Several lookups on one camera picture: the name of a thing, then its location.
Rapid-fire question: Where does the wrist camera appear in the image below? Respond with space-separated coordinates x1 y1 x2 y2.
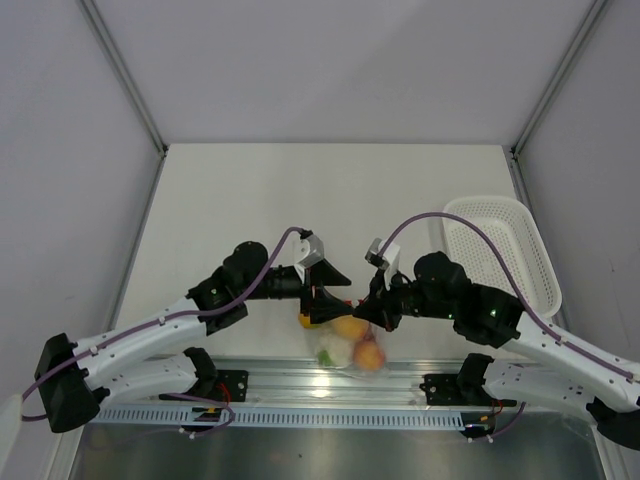
365 238 401 286
293 230 325 282

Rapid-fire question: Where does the right aluminium frame post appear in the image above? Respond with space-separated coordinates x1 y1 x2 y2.
509 0 614 156

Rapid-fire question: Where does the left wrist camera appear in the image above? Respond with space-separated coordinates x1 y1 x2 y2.
293 230 325 282

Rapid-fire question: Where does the aluminium frame post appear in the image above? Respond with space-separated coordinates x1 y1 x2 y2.
76 0 168 158
509 0 614 156

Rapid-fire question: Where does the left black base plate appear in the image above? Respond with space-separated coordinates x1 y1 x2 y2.
157 369 249 403

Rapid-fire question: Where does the clear zip top bag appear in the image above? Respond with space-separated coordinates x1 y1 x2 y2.
298 297 390 381

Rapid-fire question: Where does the white perforated plastic basket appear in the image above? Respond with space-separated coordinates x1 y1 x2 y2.
443 195 562 318

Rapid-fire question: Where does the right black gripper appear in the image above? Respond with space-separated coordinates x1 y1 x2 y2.
353 265 456 333

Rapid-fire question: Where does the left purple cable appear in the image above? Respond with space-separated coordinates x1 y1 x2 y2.
19 227 314 444

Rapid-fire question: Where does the slotted white cable duct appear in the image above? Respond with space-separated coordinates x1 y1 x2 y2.
92 404 465 431

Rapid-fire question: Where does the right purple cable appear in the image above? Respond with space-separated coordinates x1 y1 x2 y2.
377 212 640 444

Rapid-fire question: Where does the purple cable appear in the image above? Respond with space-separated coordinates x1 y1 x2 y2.
377 212 640 444
19 227 314 444

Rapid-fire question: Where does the orange fruit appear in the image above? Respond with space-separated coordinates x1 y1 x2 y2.
330 315 370 342

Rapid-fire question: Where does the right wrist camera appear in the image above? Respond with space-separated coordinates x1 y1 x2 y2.
365 238 401 286

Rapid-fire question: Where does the aluminium mounting rail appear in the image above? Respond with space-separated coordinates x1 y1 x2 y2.
94 357 601 414

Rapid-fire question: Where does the left aluminium frame post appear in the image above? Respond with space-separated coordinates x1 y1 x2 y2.
76 0 168 158

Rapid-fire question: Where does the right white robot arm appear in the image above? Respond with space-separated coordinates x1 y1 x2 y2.
354 252 639 450

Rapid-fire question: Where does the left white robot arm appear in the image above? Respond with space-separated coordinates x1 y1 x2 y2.
33 236 351 433

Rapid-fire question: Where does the peach fruit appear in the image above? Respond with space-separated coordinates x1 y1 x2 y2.
353 340 386 371

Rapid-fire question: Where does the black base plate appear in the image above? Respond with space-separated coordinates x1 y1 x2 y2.
419 373 517 407
157 369 249 403

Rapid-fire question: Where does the yellow green mango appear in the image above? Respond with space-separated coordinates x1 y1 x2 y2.
298 313 320 330

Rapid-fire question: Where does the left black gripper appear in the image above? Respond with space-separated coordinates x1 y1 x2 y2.
241 259 356 323

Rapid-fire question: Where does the white cauliflower with leaves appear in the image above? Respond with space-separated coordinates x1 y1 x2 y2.
315 334 354 368

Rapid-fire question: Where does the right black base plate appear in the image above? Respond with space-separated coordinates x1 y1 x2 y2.
419 373 517 407

